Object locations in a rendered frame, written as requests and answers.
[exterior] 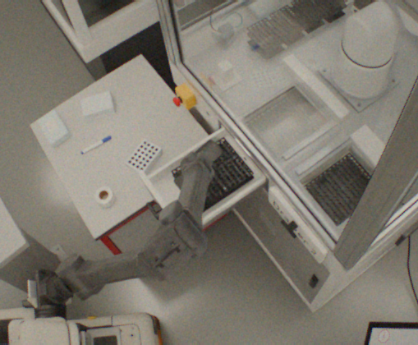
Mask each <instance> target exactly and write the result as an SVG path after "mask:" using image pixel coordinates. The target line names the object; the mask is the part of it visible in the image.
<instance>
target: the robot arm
mask: <svg viewBox="0 0 418 345"><path fill-rule="evenodd" d="M222 154H223V151H222V150H221V148H220V147H219V146H218V144H217V143H216V141H214V140H212V139H209V140H207V141H206V143H205V144H204V145H202V146H201V147H200V148H199V149H198V150H197V151H196V152H190V153H189V154H188V155H187V156H186V157H185V158H184V159H183V160H182V161H181V171H182V175H180V176H179V177H176V178H174V179H173V182H174V184H175V185H176V186H178V187H179V189H180V190H181V192H180V195H179V197H178V199H176V200H174V201H173V202H170V203H169V204H167V205H165V206H164V208H163V210H162V212H161V214H160V217H159V220H160V221H161V222H162V224H161V226H160V227H159V228H158V229H157V231H156V232H155V233H154V234H153V236H152V237H151V238H150V239H149V240H148V241H147V242H146V243H145V245H144V246H143V247H141V248H137V249H134V250H132V251H128V252H125V253H121V254H120V255H113V256H110V257H108V258H106V259H102V260H87V261H85V260H84V259H83V258H82V257H81V255H77V254H76V253H75V254H72V255H69V257H68V258H66V259H65V260H64V261H63V262H62V263H61V264H60V265H59V266H58V267H57V268H56V272H53V271H52V270H44V269H40V270H37V271H36V272H35V280H36V292H37V310H38V311H41V306H46V305H51V306H64V307H66V312H67V304H66V302H67V301H68V300H69V299H70V298H72V297H74V294H75V295H76V296H77V297H78V298H80V299H81V300H82V301H83V300H87V299H89V298H90V297H91V296H93V295H97V294H98V293H99V292H101V291H102V290H103V287H104V286H105V285H106V284H110V283H115V282H117V283H119V282H122V281H125V280H128V279H135V278H141V277H155V278H157V277H158V279H159V280H160V281H164V280H169V278H170V277H171V276H172V275H173V274H174V273H175V272H176V271H177V270H178V269H179V268H181V267H182V266H183V265H184V264H185V263H186V262H187V261H188V260H189V259H190V258H192V259H196V258H198V257H199V256H201V255H202V254H203V253H204V252H205V250H206V248H207V242H208V238H207V236H206V235H205V234H204V232H203V226H204V225H203V221H202V215H203V211H204V202H205V197H206V193H207V189H208V185H209V183H210V182H211V181H212V178H213V177H214V173H215V171H214V170H213V169H212V168H211V166H213V165H214V164H213V161H214V160H216V159H217V158H218V157H219V156H220V155H222ZM172 244H174V245H173V246H172ZM73 293H74V294H73Z"/></svg>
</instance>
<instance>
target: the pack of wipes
mask: <svg viewBox="0 0 418 345"><path fill-rule="evenodd" d="M37 123H38V124H39V126H40V128H41V130H42V131H43V133H44V135H45V137H46V138H47V140H48V143H49V144H50V145H51V146H52V147H53V148H54V147H56V146H57V145H60V144H61V143H62V142H63V141H64V140H66V139H68V138H69V137H70V136H71V134H70V132H69V130H67V128H66V126H65V123H64V122H63V121H62V119H61V118H60V116H59V115H58V113H57V112H56V109H53V110H51V111H50V112H49V113H47V114H45V115H43V116H42V117H41V118H40V119H38V120H37Z"/></svg>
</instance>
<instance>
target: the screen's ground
mask: <svg viewBox="0 0 418 345"><path fill-rule="evenodd" d="M379 329H380V328H377V329H375V328H373V329H372V334H371V338H370V344H369V345H386V344H388V345H390V344H392V345H418V329H392V330H391V335H390V337H389V342H388V343H385V344H383V343H376V342H377V340H378V336H379Z"/></svg>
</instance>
